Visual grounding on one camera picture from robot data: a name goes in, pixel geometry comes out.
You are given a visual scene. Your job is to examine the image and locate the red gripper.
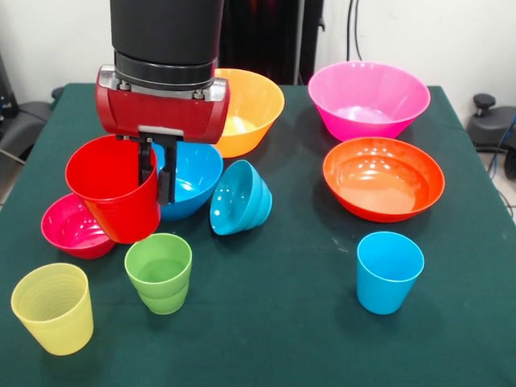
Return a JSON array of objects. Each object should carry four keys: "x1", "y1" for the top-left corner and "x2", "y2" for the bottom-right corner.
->
[{"x1": 95, "y1": 78, "x2": 231, "y2": 207}]

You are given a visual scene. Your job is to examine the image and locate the red cup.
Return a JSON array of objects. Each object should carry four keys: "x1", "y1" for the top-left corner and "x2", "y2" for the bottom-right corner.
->
[{"x1": 64, "y1": 135, "x2": 162, "y2": 245}]

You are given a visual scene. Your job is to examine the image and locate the small light blue bowl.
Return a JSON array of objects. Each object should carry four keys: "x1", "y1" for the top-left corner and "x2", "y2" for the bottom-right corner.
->
[{"x1": 209, "y1": 159, "x2": 273, "y2": 236}]

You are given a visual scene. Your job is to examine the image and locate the green cup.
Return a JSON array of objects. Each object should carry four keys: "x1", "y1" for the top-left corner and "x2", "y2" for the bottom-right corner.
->
[{"x1": 123, "y1": 232, "x2": 194, "y2": 315}]

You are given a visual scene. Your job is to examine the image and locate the medium blue bowl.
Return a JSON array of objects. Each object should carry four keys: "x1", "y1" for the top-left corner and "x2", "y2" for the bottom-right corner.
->
[{"x1": 151, "y1": 140, "x2": 224, "y2": 222}]

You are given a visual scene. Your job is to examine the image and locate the small crimson bowl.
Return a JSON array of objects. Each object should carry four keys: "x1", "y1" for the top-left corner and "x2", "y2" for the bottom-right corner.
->
[{"x1": 40, "y1": 193, "x2": 118, "y2": 260}]

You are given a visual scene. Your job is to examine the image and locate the large orange bowl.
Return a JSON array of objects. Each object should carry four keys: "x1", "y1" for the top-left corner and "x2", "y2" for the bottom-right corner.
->
[{"x1": 213, "y1": 68, "x2": 285, "y2": 159}]

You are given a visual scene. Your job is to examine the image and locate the black chair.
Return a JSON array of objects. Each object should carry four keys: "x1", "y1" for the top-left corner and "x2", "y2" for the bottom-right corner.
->
[
  {"x1": 0, "y1": 52, "x2": 65, "y2": 162},
  {"x1": 466, "y1": 93, "x2": 516, "y2": 181}
]

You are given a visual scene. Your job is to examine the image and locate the yellow cup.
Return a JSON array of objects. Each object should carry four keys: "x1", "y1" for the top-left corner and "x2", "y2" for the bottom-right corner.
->
[{"x1": 10, "y1": 262, "x2": 95, "y2": 356}]

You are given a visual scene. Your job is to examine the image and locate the dark green table cloth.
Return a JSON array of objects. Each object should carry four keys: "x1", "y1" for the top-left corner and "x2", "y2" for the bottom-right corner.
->
[{"x1": 0, "y1": 82, "x2": 516, "y2": 387}]

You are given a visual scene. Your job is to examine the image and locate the shallow red-orange bowl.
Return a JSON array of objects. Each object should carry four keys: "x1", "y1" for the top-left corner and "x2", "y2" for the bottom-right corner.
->
[{"x1": 322, "y1": 136, "x2": 446, "y2": 223}]

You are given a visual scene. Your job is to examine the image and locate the large pink bowl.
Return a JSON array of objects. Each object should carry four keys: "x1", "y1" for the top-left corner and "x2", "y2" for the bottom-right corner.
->
[{"x1": 307, "y1": 60, "x2": 431, "y2": 143}]

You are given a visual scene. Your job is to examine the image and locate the blue cup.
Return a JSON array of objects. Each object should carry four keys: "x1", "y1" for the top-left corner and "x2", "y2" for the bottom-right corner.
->
[{"x1": 356, "y1": 231, "x2": 425, "y2": 316}]

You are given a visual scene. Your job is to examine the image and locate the black hanging cables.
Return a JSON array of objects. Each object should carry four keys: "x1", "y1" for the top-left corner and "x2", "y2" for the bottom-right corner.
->
[{"x1": 346, "y1": 0, "x2": 366, "y2": 62}]

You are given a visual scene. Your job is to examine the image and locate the blue cable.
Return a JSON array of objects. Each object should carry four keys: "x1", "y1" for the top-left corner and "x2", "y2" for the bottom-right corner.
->
[{"x1": 486, "y1": 115, "x2": 516, "y2": 175}]

